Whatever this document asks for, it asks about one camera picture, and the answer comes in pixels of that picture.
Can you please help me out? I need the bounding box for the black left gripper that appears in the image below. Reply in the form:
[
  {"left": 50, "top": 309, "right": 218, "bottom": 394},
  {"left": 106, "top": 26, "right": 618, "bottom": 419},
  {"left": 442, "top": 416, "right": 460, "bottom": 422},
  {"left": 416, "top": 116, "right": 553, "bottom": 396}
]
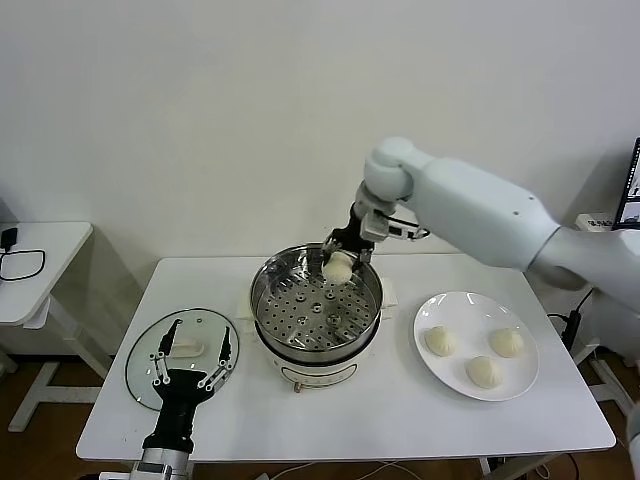
[{"left": 142, "top": 318, "right": 234, "bottom": 452}]

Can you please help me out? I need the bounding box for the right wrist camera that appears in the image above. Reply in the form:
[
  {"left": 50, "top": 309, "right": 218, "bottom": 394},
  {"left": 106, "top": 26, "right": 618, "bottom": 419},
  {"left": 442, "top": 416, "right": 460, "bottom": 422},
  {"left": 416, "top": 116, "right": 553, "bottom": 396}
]
[{"left": 360, "top": 212, "right": 430, "bottom": 244}]

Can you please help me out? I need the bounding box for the black cable with plug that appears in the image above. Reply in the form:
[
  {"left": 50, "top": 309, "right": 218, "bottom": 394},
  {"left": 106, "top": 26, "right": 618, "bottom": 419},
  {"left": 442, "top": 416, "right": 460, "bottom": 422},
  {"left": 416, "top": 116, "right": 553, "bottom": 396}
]
[{"left": 547, "top": 287, "right": 594, "bottom": 346}]

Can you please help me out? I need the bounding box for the white steamed baozi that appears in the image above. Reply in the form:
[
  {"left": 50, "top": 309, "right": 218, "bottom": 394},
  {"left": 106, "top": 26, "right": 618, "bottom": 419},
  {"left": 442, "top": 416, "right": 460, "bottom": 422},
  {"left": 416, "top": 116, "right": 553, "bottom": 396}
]
[
  {"left": 322, "top": 251, "right": 354, "bottom": 285},
  {"left": 488, "top": 327, "right": 525, "bottom": 359},
  {"left": 464, "top": 354, "right": 504, "bottom": 390},
  {"left": 424, "top": 325, "right": 459, "bottom": 359}
]

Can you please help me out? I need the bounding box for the white round plate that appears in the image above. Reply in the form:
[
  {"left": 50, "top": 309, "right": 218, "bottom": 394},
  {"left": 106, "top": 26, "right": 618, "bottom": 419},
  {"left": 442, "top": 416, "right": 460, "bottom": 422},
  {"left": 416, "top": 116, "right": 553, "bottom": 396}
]
[{"left": 412, "top": 291, "right": 541, "bottom": 403}]

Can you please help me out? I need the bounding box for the open laptop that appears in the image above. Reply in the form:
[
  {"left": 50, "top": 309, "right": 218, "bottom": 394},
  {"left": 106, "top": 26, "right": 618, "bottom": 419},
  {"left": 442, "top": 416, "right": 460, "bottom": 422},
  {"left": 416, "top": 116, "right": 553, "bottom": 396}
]
[{"left": 617, "top": 137, "right": 640, "bottom": 231}]

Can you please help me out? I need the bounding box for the glass lid with white handle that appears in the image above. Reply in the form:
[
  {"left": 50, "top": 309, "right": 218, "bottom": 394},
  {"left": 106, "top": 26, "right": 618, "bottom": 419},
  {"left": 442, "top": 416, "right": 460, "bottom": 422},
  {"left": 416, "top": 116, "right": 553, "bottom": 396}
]
[{"left": 124, "top": 308, "right": 241, "bottom": 411}]

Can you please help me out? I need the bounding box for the perforated steel steamer basket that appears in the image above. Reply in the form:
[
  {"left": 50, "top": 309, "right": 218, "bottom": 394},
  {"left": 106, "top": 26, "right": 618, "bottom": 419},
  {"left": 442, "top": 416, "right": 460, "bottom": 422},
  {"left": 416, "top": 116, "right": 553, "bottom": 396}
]
[{"left": 249, "top": 243, "right": 385, "bottom": 369}]

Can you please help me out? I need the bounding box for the white printed label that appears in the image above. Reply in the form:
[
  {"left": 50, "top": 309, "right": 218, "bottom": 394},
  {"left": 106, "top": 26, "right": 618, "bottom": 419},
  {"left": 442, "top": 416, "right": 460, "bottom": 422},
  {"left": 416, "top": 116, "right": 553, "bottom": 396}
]
[{"left": 574, "top": 213, "right": 615, "bottom": 232}]

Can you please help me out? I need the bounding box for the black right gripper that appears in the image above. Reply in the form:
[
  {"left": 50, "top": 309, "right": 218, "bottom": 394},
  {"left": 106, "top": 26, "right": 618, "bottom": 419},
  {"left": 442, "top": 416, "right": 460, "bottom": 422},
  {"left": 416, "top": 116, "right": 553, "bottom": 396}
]
[{"left": 319, "top": 199, "right": 377, "bottom": 275}]

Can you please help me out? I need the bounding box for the black looped cable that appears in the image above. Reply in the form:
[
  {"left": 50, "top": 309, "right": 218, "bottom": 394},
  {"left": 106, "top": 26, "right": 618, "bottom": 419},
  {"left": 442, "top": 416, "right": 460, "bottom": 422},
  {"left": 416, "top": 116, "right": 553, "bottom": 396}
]
[{"left": 0, "top": 248, "right": 49, "bottom": 284}]

